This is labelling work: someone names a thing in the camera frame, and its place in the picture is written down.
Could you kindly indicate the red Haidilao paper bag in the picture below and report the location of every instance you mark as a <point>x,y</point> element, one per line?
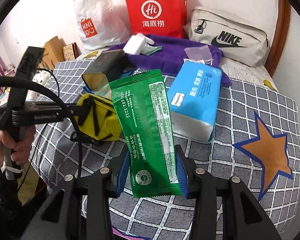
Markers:
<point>158,17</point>

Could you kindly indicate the white spotted plush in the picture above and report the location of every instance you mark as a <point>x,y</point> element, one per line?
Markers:
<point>41,78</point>

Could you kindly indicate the small patterned box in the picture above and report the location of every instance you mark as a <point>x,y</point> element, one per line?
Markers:
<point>71,52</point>

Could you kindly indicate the green wet wipe packet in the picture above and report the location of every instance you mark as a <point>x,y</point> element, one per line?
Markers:
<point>141,105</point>

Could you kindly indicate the purple towel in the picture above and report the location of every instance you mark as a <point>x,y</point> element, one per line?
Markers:
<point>171,56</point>

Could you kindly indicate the blue tissue pack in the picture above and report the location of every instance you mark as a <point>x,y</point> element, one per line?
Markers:
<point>193,98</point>

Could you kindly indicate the grey checkered tablecloth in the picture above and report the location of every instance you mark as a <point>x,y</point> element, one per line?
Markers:
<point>256,138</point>

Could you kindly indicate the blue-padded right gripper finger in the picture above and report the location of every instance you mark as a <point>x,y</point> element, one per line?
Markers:
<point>243,216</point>

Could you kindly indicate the wooden chair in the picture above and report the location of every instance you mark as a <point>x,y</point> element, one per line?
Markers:
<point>53,53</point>

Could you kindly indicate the dark green tea tin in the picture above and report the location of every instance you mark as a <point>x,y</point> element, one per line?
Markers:
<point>109,66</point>

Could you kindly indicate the yellow mesh pouch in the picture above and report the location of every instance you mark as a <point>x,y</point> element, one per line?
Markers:
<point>96,118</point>

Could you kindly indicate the white mesh drawstring pouch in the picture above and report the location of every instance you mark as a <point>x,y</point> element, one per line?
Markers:
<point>199,54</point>

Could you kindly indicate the person's left hand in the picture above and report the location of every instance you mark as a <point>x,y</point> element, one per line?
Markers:
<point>21,149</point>

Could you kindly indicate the beige Nike waist bag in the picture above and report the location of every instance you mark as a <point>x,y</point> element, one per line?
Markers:
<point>237,38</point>

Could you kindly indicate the white Miniso plastic bag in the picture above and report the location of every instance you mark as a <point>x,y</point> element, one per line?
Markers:
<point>98,25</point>

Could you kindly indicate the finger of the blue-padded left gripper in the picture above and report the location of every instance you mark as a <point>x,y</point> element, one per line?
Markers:
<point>78,208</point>

